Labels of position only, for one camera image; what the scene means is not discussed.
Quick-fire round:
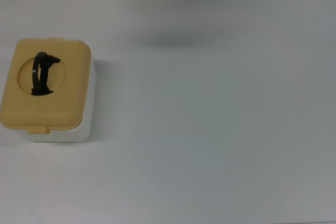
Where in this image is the black lid handle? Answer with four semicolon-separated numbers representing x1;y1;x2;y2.
30;51;61;96

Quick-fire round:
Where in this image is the yellow tool case lid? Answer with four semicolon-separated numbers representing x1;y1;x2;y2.
0;37;92;135

